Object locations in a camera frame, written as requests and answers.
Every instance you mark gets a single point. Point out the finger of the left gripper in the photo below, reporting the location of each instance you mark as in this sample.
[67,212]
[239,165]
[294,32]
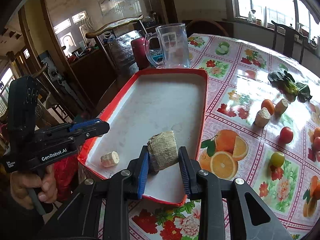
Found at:
[83,124]
[95,130]

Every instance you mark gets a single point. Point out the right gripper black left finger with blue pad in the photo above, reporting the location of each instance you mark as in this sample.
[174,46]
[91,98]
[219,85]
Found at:
[79,217]

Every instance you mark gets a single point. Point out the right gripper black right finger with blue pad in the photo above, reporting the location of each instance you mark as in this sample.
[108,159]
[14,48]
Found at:
[249,217]

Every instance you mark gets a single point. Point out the small sugarcane piece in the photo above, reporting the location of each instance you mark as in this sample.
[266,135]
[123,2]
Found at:
[110,159]

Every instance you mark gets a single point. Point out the large sugarcane chunk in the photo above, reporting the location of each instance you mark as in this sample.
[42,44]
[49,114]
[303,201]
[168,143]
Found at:
[162,151]

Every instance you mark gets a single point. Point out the red tomato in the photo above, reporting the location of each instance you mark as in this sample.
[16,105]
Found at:
[286,135]

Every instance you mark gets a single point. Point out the person's left hand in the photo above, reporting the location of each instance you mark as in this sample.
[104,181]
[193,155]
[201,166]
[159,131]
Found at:
[20,183]

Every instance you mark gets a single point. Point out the red rimmed white tray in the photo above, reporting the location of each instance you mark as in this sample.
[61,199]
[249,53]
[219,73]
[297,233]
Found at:
[151,102]

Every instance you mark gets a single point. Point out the green yellow fruit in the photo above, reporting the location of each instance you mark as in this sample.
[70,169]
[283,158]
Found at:
[277,159]

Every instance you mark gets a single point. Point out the red thermos bottle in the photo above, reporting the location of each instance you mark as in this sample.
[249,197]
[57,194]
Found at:
[138,48]

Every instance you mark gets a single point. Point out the wooden chair left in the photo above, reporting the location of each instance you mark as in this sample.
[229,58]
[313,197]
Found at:
[118,49]

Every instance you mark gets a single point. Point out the floral plastic tablecloth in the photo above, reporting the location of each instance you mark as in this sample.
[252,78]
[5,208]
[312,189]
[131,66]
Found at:
[233,146]

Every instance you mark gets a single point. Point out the sugarcane piece near orange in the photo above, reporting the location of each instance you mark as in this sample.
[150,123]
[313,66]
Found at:
[262,117]

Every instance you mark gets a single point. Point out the red apple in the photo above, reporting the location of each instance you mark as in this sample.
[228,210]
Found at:
[316,144]

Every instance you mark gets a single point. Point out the small orange near tomato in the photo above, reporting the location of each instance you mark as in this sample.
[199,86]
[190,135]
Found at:
[268,104]

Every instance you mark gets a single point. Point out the sugarcane piece far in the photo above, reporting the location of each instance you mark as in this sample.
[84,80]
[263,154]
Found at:
[281,107]

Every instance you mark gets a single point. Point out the orange behind apple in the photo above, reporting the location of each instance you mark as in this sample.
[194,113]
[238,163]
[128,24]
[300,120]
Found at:
[316,132]

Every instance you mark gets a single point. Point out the clear plastic pitcher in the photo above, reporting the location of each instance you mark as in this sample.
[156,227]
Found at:
[173,43]

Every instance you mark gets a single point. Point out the green leafy vegetable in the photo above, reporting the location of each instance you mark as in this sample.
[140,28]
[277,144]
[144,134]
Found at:
[286,84]

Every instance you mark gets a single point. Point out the dark wooden chair window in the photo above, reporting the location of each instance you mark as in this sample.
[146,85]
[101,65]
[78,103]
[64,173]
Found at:
[289,40]

